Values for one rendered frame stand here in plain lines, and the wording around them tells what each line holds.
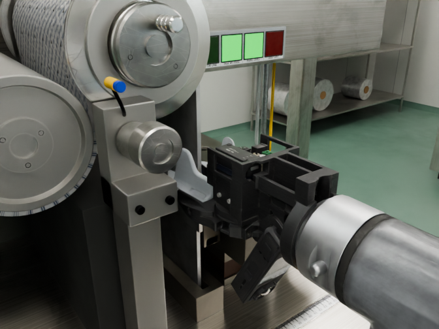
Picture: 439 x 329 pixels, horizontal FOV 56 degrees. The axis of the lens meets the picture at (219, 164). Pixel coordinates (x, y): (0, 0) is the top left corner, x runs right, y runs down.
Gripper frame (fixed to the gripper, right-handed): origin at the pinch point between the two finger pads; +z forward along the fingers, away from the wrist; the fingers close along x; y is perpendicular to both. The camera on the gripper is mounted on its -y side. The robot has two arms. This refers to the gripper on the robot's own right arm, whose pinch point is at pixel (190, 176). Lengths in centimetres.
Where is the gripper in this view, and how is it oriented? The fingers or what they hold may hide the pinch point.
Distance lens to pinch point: 49.9
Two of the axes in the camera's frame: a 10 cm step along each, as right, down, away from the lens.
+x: -8.0, 2.4, -5.5
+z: -6.0, -3.1, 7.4
